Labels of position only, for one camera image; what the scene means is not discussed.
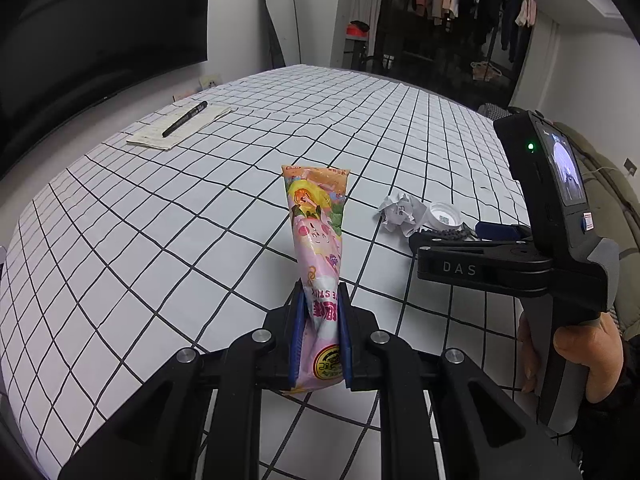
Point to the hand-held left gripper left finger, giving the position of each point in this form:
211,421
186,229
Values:
296,330

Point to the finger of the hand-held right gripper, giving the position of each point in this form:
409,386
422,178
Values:
500,231
480,244

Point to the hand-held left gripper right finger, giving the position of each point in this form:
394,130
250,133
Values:
345,330

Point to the black beaded hair clip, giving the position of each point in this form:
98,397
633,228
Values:
450,233

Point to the pink snack packet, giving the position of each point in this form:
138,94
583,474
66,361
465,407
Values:
315,240

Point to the person's right forearm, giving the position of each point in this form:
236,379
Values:
615,435

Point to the person's right hand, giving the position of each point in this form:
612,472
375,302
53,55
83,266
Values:
600,360

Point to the white round lid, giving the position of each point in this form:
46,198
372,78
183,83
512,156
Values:
442,215

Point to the crumpled white paper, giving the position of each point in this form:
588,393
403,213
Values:
400,212

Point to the olive green sofa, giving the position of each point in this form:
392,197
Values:
610,185

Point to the clothes hanger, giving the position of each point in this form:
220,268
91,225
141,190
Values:
486,71

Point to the dark side table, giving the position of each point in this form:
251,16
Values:
357,55

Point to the black marker pen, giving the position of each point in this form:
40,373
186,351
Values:
182,120

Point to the white paper notepad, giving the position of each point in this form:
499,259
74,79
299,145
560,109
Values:
150,140

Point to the red bag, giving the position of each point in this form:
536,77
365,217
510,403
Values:
358,30

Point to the leaning tall mirror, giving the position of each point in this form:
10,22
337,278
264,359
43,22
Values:
282,20

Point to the large black curved television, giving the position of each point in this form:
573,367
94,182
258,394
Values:
100,35

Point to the dark wall switch plate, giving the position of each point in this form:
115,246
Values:
630,167

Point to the white wall outlet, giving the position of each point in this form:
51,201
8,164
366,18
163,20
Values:
210,83

